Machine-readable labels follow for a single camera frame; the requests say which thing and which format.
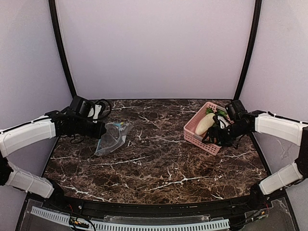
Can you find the black front table rail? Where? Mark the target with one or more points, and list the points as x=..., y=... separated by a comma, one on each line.
x=228, y=208

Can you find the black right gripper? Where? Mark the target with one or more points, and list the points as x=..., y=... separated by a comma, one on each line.
x=220, y=131

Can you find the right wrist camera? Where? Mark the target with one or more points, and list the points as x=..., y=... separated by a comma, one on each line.
x=222, y=121

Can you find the white slotted cable duct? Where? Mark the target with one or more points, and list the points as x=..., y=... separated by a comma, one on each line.
x=113, y=223

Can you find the right black frame post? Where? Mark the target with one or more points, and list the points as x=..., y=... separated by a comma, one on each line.
x=250, y=48

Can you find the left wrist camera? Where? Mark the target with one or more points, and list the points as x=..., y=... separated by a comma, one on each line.
x=100, y=109

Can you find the black frame post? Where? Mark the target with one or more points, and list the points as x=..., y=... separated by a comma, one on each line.
x=60, y=47
x=250, y=48

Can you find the left black frame post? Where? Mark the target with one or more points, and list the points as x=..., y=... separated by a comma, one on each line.
x=60, y=47

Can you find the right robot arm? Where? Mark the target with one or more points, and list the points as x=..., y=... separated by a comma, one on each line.
x=286, y=133

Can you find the clear zip top bag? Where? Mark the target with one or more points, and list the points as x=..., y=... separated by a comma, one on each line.
x=114, y=138

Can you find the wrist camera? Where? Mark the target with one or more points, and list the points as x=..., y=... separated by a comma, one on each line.
x=222, y=121
x=100, y=109

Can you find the pink plastic basket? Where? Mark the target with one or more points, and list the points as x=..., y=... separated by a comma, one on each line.
x=190, y=128

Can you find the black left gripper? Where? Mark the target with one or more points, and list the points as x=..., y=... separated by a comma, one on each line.
x=101, y=130

